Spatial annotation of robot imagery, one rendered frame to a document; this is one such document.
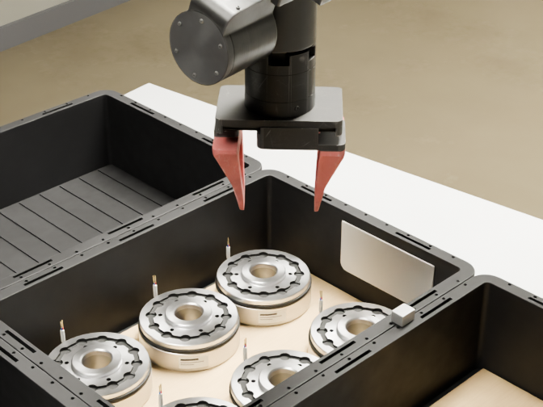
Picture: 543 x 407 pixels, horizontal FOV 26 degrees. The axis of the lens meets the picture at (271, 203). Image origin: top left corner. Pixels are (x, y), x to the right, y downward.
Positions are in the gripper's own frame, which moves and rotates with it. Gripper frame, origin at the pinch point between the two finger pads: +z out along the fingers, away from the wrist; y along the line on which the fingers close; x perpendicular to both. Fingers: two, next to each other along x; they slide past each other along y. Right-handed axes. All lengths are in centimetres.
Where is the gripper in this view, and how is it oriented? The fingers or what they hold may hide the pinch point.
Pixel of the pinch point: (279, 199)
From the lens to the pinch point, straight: 100.8
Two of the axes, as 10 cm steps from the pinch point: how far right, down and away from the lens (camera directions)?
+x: 0.4, -5.1, 8.6
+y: 10.0, 0.2, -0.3
